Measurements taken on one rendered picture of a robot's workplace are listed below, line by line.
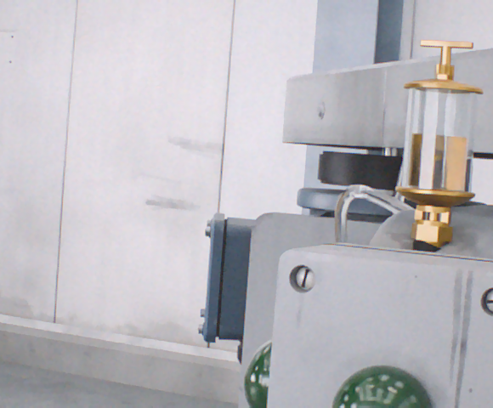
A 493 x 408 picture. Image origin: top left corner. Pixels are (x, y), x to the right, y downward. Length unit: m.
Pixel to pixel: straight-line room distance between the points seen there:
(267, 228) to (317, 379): 0.48
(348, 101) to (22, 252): 6.09
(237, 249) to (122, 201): 5.57
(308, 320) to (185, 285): 5.89
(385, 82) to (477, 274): 0.36
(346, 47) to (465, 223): 4.99
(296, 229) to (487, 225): 0.39
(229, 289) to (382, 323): 0.51
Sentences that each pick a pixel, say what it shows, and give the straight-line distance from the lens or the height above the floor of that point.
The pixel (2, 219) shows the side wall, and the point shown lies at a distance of 6.85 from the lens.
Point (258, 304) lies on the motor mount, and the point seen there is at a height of 1.25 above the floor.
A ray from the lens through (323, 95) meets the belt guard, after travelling 0.78.
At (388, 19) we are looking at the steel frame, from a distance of 5.78.
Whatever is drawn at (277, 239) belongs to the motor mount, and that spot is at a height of 1.30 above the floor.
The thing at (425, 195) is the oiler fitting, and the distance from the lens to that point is 0.40.
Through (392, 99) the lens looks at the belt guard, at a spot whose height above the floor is 1.39.
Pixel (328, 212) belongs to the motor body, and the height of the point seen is 1.32.
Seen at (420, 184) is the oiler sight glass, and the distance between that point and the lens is 0.40.
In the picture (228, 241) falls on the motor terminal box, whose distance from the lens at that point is 0.83.
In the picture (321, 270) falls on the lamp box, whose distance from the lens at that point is 0.33.
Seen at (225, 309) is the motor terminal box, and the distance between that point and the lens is 0.84.
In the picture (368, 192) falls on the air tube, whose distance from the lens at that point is 0.49.
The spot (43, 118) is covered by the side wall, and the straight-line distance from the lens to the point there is 6.69.
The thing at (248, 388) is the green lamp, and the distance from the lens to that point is 0.36.
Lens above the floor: 1.36
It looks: 3 degrees down
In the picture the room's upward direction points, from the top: 4 degrees clockwise
